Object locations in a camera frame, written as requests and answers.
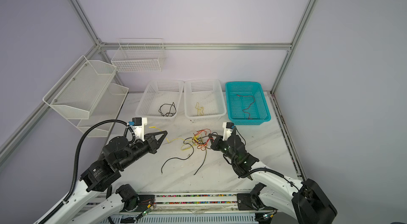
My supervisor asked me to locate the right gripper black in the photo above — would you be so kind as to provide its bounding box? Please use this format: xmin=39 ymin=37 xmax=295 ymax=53
xmin=209 ymin=133 xmax=238 ymax=164

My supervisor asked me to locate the cable bundle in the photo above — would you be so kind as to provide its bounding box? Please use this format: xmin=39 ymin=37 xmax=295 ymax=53
xmin=160 ymin=128 xmax=214 ymax=175

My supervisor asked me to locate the long black cable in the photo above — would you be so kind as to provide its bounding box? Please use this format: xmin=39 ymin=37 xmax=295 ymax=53
xmin=158 ymin=102 xmax=177 ymax=118

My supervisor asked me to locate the red cable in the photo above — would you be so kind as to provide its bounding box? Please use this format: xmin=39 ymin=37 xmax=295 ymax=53
xmin=236 ymin=94 xmax=257 ymax=120

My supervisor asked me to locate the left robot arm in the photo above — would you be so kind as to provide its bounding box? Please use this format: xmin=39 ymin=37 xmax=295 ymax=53
xmin=37 ymin=118 xmax=167 ymax=224

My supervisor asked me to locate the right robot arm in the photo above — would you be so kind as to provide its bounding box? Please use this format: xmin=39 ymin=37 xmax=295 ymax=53
xmin=209 ymin=127 xmax=338 ymax=224

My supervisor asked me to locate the middle white plastic basket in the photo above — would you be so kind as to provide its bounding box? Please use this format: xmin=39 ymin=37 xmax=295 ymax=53
xmin=183 ymin=79 xmax=227 ymax=122

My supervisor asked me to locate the white plastic basket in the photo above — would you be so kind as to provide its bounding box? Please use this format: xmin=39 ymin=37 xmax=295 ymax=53
xmin=183 ymin=79 xmax=227 ymax=122
xmin=136 ymin=79 xmax=184 ymax=122

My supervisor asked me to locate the left white plastic basket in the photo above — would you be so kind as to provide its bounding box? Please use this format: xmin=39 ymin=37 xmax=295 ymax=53
xmin=136 ymin=79 xmax=184 ymax=122

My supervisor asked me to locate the teal plastic basket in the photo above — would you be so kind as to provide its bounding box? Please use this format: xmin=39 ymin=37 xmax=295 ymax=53
xmin=225 ymin=82 xmax=271 ymax=125

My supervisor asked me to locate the white mesh two-tier shelf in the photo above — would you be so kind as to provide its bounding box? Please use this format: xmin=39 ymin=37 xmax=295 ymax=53
xmin=42 ymin=56 xmax=128 ymax=133

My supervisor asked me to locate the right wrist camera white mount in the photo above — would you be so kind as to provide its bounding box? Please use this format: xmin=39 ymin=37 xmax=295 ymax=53
xmin=223 ymin=122 xmax=235 ymax=141

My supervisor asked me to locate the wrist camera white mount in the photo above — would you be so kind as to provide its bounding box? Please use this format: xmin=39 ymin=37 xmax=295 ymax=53
xmin=128 ymin=117 xmax=147 ymax=141
xmin=223 ymin=122 xmax=235 ymax=141

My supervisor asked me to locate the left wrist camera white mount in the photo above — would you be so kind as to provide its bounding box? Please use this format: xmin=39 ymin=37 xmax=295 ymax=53
xmin=128 ymin=117 xmax=147 ymax=141

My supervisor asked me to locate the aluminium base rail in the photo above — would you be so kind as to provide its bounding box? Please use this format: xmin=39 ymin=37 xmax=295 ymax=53
xmin=61 ymin=189 xmax=326 ymax=224

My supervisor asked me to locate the white wire wall basket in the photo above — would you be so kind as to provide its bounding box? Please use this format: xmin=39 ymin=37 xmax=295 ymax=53
xmin=111 ymin=38 xmax=166 ymax=72

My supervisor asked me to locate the aluminium frame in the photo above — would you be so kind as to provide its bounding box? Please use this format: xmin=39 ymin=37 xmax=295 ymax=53
xmin=1 ymin=0 xmax=317 ymax=170

